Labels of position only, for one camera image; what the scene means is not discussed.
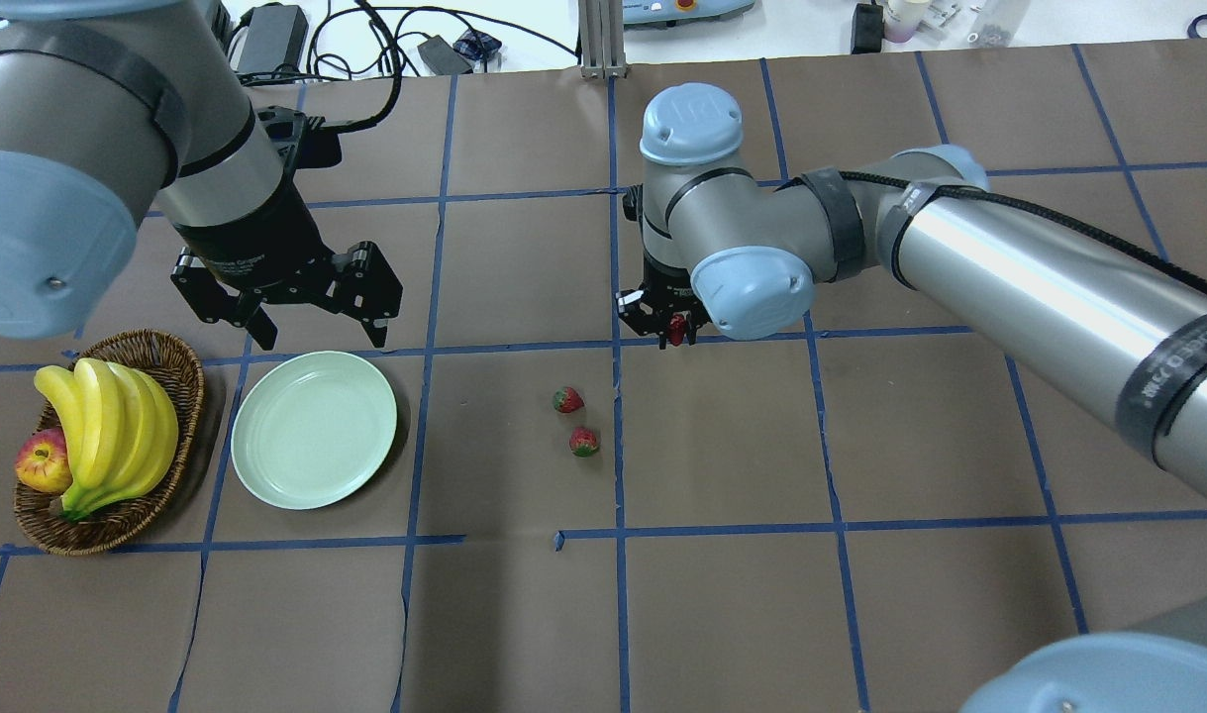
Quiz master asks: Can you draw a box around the aluminium frame post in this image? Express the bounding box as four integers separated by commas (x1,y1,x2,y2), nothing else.
577,0,630,80

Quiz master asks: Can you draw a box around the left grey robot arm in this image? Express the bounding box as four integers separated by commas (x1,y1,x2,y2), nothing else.
0,1,403,349

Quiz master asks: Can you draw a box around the red strawberry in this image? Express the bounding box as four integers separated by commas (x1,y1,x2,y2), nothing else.
665,312,686,347
568,426,600,458
552,385,585,414

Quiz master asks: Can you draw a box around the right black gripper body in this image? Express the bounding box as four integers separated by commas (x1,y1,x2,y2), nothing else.
616,188,710,347

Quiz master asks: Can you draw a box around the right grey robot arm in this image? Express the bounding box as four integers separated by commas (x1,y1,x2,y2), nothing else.
616,84,1207,498

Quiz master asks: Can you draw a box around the light green plate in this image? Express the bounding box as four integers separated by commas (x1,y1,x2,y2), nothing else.
231,351,400,510

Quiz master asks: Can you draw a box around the red apple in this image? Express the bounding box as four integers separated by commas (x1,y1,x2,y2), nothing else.
14,426,72,495

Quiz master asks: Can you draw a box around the yellow banana bunch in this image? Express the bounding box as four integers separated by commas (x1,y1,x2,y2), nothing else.
33,357,179,522

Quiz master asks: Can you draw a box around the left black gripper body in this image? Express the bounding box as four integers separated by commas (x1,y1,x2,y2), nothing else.
171,107,404,333

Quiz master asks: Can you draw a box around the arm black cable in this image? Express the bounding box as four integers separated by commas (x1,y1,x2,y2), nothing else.
776,170,1207,308
227,0,406,135

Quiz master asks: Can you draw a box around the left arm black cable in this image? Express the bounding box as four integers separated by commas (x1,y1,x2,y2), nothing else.
227,0,406,135

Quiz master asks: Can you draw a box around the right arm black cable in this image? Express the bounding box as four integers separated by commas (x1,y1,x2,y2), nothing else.
776,170,1207,308

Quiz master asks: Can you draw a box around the brown wicker basket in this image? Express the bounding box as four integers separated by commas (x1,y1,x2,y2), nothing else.
13,329,206,557

